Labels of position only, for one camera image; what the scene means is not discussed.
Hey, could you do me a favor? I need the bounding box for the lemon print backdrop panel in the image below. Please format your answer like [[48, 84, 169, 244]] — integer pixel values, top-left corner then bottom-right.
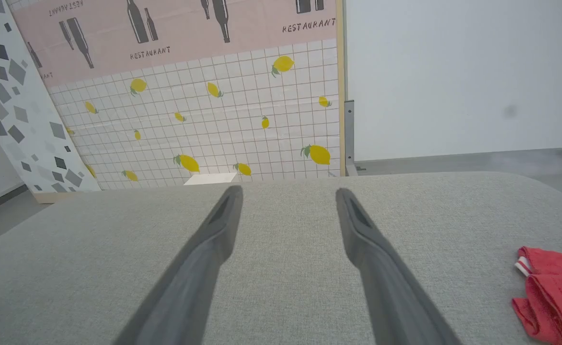
[[5, 0, 347, 190]]

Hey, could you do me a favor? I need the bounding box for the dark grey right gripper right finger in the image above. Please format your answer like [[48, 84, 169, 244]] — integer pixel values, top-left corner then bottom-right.
[[335, 187, 461, 345]]

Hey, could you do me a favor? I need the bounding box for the small white box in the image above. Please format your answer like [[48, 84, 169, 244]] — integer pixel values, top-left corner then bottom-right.
[[184, 172, 238, 186]]

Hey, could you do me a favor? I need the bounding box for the red and white shirt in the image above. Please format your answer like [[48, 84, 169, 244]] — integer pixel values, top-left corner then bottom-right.
[[511, 246, 562, 345]]

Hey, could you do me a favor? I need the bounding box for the grey terrazzo pattern panel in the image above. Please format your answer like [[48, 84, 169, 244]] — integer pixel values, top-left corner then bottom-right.
[[0, 0, 102, 205]]

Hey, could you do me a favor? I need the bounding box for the metal panel support bracket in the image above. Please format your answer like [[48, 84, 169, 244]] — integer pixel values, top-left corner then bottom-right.
[[343, 100, 366, 177]]

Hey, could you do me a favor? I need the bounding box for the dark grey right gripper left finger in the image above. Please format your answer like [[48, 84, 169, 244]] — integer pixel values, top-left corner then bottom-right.
[[113, 185, 244, 345]]

